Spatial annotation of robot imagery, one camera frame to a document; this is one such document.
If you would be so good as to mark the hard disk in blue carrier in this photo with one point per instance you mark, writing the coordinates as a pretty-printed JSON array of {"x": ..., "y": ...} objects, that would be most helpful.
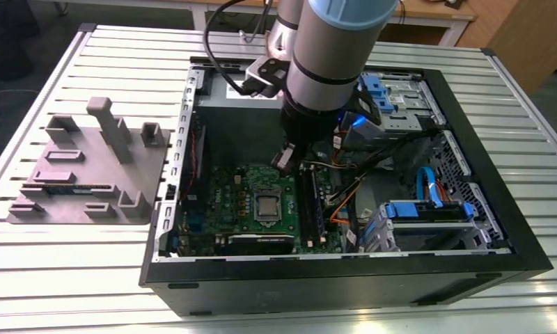
[{"x": 432, "y": 212}]

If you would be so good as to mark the wooden cabinet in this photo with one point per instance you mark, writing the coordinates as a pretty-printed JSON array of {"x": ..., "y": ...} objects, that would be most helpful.
[{"x": 530, "y": 35}]

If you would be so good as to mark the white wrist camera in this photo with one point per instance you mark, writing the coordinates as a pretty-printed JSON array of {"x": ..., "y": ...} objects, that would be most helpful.
[{"x": 367, "y": 130}]

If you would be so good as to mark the black RAM slot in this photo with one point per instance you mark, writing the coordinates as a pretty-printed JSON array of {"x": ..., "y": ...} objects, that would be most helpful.
[{"x": 300, "y": 205}]

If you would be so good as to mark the silver CPU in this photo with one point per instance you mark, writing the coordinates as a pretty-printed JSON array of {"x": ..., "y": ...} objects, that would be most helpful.
[{"x": 268, "y": 205}]

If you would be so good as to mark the green motherboard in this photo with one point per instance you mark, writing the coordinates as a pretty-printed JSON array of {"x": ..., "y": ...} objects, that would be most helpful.
[{"x": 227, "y": 215}]

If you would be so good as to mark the grey parts rack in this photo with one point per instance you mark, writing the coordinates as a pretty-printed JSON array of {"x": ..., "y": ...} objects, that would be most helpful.
[{"x": 98, "y": 174}]

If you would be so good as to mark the black PC case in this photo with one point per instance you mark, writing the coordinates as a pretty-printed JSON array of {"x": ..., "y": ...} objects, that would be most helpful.
[{"x": 307, "y": 288}]

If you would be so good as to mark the loose RAM stick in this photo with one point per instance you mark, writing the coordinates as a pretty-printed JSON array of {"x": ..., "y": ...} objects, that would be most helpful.
[{"x": 70, "y": 191}]

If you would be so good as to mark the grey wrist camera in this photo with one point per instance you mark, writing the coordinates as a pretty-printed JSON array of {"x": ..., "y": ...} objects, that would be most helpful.
[{"x": 264, "y": 71}]

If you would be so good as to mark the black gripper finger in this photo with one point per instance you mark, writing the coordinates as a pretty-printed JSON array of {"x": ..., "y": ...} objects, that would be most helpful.
[{"x": 286, "y": 158}]

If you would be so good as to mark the wooden desk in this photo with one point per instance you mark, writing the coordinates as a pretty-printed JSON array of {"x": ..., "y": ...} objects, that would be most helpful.
[{"x": 427, "y": 14}]

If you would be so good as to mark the silver disk bay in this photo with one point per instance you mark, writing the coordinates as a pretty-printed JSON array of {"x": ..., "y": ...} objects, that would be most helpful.
[{"x": 446, "y": 225}]

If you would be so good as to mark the black equipment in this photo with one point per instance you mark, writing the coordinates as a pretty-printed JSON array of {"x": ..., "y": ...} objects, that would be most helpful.
[{"x": 4, "y": 52}]

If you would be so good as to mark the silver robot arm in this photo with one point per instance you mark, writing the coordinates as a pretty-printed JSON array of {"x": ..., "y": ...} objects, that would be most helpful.
[{"x": 330, "y": 62}]

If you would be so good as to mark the black graphics card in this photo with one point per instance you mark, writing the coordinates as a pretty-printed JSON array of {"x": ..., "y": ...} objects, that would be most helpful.
[{"x": 260, "y": 243}]

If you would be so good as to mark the installed RAM stick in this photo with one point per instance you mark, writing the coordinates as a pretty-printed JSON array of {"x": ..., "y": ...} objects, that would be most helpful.
[{"x": 316, "y": 205}]

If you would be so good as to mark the silver drive bay cage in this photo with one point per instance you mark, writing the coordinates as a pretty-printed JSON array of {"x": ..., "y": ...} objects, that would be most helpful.
[{"x": 399, "y": 123}]

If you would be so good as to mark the blue drive carrier latch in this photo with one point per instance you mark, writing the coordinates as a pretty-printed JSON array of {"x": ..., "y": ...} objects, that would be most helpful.
[{"x": 371, "y": 83}]

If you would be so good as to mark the grey power supply unit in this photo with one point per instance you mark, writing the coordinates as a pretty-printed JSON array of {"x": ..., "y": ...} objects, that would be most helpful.
[{"x": 232, "y": 132}]

